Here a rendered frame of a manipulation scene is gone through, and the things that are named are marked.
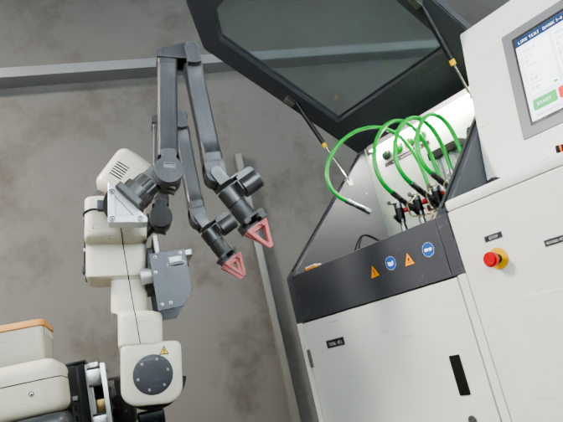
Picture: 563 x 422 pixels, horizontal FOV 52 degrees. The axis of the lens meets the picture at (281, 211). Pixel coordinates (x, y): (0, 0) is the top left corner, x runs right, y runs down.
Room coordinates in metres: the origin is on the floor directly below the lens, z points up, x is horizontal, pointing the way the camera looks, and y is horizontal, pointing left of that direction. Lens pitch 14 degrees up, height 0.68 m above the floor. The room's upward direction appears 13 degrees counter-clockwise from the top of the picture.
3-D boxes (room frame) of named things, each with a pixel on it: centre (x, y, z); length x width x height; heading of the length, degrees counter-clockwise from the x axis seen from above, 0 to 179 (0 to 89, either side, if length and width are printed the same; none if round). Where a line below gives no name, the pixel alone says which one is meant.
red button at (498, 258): (1.37, -0.46, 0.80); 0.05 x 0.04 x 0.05; 40
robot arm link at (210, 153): (1.53, 0.16, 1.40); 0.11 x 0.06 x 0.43; 18
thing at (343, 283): (1.74, -0.20, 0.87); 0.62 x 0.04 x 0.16; 40
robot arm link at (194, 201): (1.94, 0.29, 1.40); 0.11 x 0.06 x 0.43; 18
